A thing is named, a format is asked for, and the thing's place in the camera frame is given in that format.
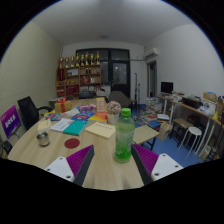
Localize brown armchair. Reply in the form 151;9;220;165
108;90;132;108

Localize flat round red coaster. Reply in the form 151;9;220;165
64;137;81;150

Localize black office chair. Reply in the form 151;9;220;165
17;95;54;131
78;90;95;100

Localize wooden shelf unit with trophies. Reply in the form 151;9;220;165
55;50;102;98

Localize pink wrapped package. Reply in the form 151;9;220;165
78;103;97;113

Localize teal book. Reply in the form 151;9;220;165
62;119;90;136

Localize large beige book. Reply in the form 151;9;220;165
84;121;117;140

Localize blue printed booklet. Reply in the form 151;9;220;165
45;112;64;122

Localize pink flowers in white pot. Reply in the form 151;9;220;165
106;100;122;125

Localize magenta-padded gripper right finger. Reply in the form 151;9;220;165
130;143;184;186

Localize black computer monitor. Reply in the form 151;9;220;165
160;81;174;95

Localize brown paper bag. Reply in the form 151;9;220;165
157;122;173;142

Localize small steel cup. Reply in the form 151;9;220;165
36;131;51;148

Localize orange yellow book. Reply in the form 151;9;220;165
88;112;108;123

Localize black tripod stand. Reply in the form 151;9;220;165
134;72;141;101

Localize white booklet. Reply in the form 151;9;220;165
49;117;75;133

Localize long wooden wall desk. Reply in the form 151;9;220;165
156;94;224;161

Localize standing orange card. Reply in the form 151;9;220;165
95;97;107;114

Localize purple sign board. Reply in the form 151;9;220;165
0;105;22;139

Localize black framed glass door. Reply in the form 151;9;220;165
75;48;131;99

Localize black mesh chair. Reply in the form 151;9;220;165
0;139;14;156

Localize small beige book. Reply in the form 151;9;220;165
36;118;53;132

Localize white round stool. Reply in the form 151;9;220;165
178;126;203;159

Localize green drink bottle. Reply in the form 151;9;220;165
114;107;136;164

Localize white air conditioner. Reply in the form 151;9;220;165
143;47;160;61

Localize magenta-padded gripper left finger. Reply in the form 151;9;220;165
44;144;95;187

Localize yellow gift box red ribbon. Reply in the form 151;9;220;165
54;97;73;114

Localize stacks of books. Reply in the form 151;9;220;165
144;97;164;116

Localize blue and red book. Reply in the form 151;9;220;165
70;110;96;122

